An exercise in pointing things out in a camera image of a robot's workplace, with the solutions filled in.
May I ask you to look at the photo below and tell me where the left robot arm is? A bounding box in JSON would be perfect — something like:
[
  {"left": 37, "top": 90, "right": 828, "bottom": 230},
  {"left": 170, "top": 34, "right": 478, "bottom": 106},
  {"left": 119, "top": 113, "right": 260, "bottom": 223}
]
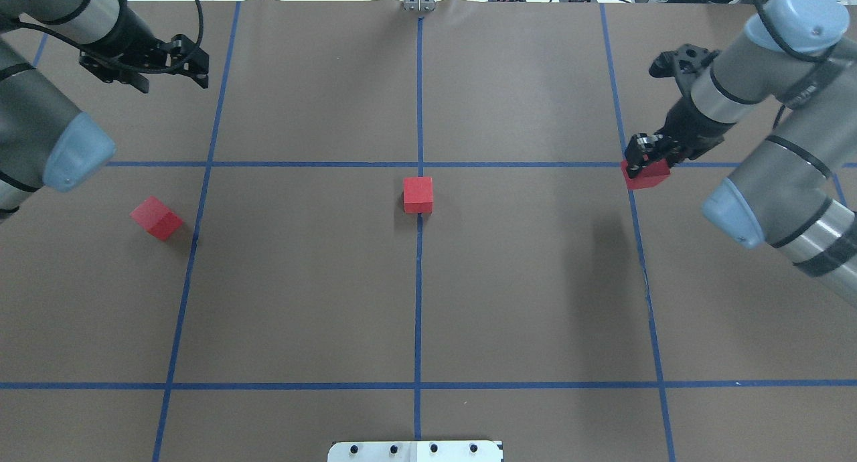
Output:
[{"left": 1, "top": 0, "right": 210, "bottom": 220}]

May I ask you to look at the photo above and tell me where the red block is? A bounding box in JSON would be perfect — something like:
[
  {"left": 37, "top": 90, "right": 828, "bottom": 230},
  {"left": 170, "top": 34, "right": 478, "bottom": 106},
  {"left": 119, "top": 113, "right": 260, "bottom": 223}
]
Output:
[
  {"left": 621, "top": 159, "right": 671, "bottom": 190},
  {"left": 131, "top": 196, "right": 184, "bottom": 242}
]

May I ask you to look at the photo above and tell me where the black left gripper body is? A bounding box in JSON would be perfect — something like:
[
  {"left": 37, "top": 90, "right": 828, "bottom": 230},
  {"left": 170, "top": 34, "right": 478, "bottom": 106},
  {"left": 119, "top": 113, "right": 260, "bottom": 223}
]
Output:
[{"left": 79, "top": 34, "right": 210, "bottom": 93}]

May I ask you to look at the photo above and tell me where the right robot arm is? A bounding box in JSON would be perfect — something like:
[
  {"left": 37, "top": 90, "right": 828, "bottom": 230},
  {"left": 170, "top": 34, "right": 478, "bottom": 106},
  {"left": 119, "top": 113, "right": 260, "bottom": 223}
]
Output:
[{"left": 622, "top": 0, "right": 856, "bottom": 305}]

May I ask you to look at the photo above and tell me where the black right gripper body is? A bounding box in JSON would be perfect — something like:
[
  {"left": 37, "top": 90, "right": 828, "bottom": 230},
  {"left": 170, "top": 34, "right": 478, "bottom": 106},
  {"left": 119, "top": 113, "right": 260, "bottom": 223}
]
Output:
[{"left": 649, "top": 44, "right": 726, "bottom": 162}]

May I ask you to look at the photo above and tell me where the white pedestal base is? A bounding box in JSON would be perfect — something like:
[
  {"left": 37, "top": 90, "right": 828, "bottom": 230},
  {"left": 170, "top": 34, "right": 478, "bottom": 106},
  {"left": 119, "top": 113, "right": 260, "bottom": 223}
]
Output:
[{"left": 327, "top": 440, "right": 505, "bottom": 461}]

